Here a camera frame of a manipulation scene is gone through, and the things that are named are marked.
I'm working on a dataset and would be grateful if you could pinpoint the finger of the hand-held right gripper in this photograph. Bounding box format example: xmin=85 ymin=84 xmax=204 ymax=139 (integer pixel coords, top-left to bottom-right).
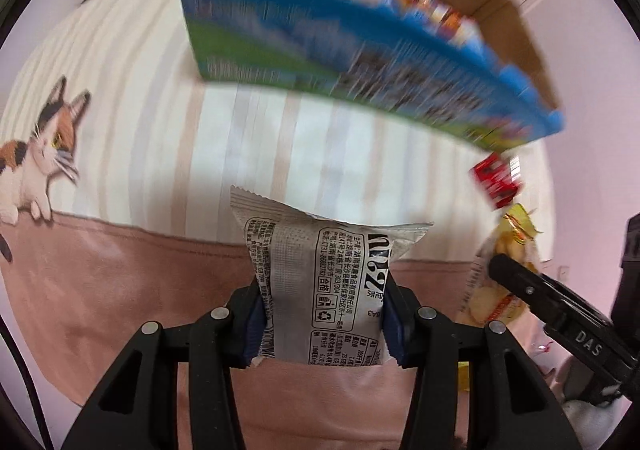
xmin=487 ymin=254 xmax=613 ymax=366

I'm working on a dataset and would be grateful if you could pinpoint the clear packet of yellow balls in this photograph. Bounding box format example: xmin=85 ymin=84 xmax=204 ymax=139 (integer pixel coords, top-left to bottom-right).
xmin=452 ymin=202 xmax=546 ymax=328

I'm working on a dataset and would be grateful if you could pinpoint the grey snack packet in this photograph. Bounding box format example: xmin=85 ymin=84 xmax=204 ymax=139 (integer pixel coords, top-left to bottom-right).
xmin=230 ymin=185 xmax=435 ymax=371

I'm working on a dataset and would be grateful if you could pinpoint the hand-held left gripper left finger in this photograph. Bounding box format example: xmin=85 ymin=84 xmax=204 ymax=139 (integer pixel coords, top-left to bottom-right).
xmin=60 ymin=280 xmax=263 ymax=450

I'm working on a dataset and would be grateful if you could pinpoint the cat printed blanket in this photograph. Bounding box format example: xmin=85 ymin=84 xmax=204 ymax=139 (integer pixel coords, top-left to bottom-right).
xmin=0 ymin=0 xmax=556 ymax=450

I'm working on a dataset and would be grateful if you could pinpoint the small red snack packet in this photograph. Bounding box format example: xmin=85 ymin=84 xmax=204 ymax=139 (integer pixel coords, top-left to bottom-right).
xmin=469 ymin=153 xmax=523 ymax=210

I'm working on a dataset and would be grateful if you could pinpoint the printed cardboard box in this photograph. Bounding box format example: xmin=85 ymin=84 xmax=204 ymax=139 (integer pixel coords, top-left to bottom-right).
xmin=180 ymin=0 xmax=566 ymax=153

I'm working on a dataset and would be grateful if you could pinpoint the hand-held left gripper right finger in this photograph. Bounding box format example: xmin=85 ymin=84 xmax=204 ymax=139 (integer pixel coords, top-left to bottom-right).
xmin=385 ymin=275 xmax=583 ymax=450

